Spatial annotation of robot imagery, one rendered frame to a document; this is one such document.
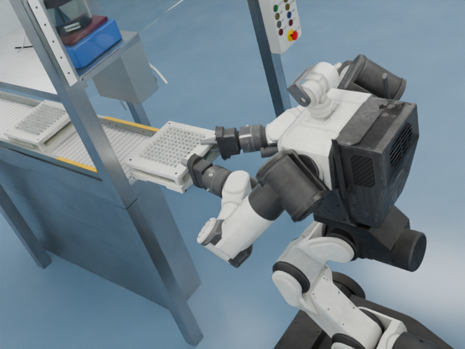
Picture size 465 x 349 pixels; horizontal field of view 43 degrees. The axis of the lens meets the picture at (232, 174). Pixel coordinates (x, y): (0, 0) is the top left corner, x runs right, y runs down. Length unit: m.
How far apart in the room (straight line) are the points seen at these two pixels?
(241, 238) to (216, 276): 1.48
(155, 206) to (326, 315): 0.86
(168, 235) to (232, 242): 1.18
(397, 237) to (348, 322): 0.56
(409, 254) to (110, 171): 0.99
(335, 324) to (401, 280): 0.67
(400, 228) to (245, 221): 0.48
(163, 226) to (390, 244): 1.21
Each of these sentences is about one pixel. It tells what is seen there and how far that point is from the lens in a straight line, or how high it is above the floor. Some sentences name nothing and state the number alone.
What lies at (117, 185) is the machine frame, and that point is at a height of 0.96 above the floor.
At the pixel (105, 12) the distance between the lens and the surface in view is 1.92.
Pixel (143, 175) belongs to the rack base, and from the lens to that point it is 2.04.
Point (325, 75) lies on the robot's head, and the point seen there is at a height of 1.37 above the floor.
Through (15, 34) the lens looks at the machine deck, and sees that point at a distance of 2.49.
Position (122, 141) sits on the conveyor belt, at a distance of 2.39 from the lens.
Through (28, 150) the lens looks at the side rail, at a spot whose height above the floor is 0.92.
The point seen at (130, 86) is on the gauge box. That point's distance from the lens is 2.12.
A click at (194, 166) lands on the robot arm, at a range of 1.86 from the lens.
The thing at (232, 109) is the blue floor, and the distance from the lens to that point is 4.00.
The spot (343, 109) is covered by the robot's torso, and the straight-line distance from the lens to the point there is 1.51.
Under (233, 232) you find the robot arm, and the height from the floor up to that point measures 1.13.
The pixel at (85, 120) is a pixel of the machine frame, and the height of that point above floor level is 1.23.
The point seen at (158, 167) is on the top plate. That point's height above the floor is 1.00.
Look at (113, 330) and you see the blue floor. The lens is 2.94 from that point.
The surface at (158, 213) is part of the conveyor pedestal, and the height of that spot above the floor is 0.53.
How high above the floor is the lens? 2.14
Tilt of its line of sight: 38 degrees down
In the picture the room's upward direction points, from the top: 18 degrees counter-clockwise
